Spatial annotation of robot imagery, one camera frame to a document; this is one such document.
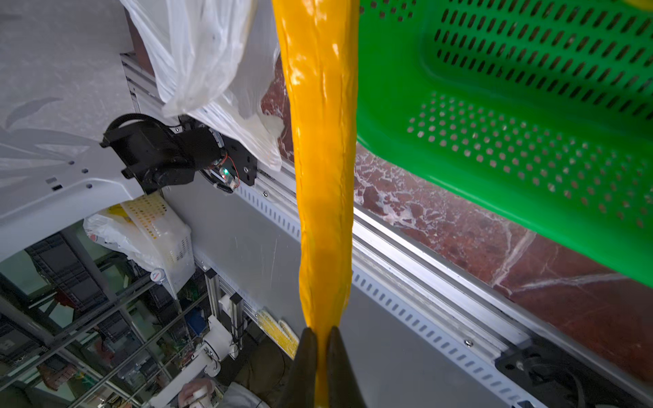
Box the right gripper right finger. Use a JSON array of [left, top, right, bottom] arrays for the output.
[[326, 326, 367, 408]]

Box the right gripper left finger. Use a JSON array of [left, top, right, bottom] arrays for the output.
[[277, 327, 318, 408]]

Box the green perforated plastic basket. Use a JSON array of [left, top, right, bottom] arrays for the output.
[[357, 0, 652, 286]]

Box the white printed plastic bag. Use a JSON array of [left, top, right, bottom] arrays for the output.
[[122, 1, 284, 171]]

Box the orange-yellow single banana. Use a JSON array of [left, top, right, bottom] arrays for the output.
[[273, 1, 360, 407]]

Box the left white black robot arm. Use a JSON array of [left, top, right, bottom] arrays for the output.
[[1, 113, 224, 259]]

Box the white bag of items outside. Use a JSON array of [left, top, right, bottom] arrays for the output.
[[83, 193, 196, 299]]

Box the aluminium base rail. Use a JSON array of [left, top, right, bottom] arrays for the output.
[[119, 50, 653, 408]]

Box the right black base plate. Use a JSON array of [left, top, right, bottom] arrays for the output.
[[495, 338, 652, 407]]

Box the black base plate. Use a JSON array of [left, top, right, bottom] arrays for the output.
[[178, 114, 258, 194], [495, 338, 652, 407]]

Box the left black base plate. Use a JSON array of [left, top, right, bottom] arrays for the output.
[[178, 114, 258, 194]]

